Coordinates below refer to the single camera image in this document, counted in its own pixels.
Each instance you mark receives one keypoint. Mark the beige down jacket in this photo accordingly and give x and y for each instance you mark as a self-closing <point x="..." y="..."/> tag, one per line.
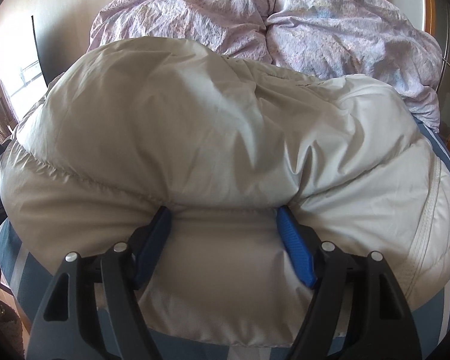
<point x="210" y="138"/>

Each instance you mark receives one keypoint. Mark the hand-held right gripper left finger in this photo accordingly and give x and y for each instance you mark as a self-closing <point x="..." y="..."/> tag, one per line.
<point x="153" y="236"/>

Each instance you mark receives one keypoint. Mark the pink floral duvet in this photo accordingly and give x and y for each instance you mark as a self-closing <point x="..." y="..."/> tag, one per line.
<point x="247" y="18"/>

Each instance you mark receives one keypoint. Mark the black flat television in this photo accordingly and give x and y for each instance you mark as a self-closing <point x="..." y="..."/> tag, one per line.
<point x="47" y="56"/>

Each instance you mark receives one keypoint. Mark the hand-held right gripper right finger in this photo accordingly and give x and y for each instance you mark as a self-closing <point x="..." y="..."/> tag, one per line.
<point x="296" y="247"/>

